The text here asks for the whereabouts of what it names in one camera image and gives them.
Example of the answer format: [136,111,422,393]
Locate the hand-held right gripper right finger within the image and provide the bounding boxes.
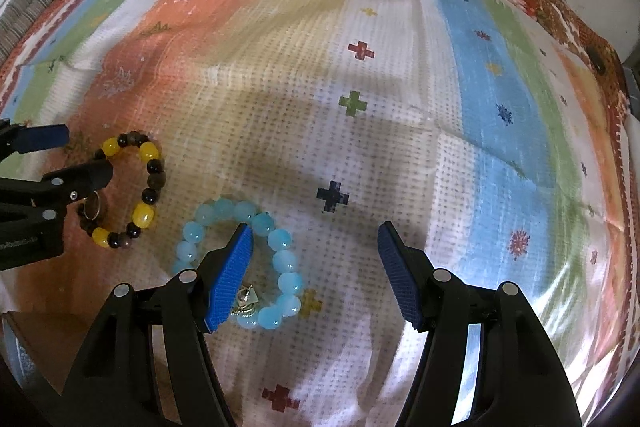
[377,222,583,427]

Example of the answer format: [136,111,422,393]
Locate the colourful striped mat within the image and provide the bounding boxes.
[0,0,632,427]

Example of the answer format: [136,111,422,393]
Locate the light blue bead bracelet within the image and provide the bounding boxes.
[171,199,304,332]

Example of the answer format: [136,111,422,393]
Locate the yellow and black bead bracelet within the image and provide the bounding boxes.
[75,133,165,252]

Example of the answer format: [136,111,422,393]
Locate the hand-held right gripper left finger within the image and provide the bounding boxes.
[62,223,255,427]

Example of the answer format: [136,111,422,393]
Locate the gold earrings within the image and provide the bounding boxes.
[229,286,262,321]

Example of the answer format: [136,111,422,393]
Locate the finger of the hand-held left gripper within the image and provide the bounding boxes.
[0,159,113,214]
[0,119,69,156]

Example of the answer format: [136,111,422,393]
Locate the grey striped pillow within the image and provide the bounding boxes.
[0,0,53,64]

